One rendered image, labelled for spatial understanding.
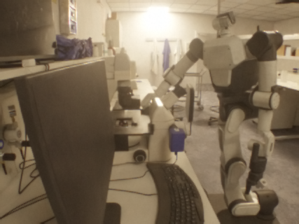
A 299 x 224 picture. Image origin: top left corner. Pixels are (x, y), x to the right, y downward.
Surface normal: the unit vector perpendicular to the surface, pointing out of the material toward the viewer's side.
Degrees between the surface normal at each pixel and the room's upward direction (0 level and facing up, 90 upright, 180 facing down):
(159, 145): 90
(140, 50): 90
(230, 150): 90
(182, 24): 90
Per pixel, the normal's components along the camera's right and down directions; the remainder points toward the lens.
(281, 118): 0.07, 0.29
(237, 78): -0.23, 0.44
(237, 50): -0.26, 0.23
